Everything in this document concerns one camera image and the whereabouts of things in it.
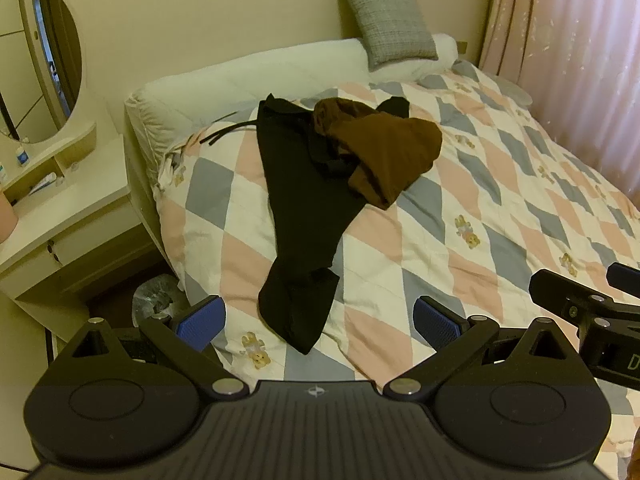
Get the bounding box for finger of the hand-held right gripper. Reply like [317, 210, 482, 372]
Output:
[606, 261, 640, 288]
[530, 269, 640, 326]

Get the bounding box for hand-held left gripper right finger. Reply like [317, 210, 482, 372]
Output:
[382, 296, 583, 403]

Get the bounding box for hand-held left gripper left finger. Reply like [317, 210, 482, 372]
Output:
[52, 295, 249, 403]

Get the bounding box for brown garment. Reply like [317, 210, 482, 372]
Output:
[312, 97, 445, 211]

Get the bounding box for trash bin with plastic bag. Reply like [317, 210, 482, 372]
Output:
[131, 274, 188, 331]

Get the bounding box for black pants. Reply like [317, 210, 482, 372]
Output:
[257, 92, 411, 356]

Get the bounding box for cream vanity table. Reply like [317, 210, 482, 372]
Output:
[0, 110, 166, 341]

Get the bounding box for white tube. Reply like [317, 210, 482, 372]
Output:
[27, 172, 58, 196]

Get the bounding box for pink curtain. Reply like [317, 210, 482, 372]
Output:
[477, 0, 640, 206]

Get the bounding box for white long pillow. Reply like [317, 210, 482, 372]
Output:
[124, 34, 460, 161]

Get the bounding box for grey checked cushion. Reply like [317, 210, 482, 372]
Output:
[335, 0, 440, 71]

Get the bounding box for beige bed frame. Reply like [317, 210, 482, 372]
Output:
[122, 100, 186, 281]

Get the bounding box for black strap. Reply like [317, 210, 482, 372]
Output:
[200, 120, 261, 147]

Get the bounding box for round wall mirror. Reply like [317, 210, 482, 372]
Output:
[0, 0, 96, 146]

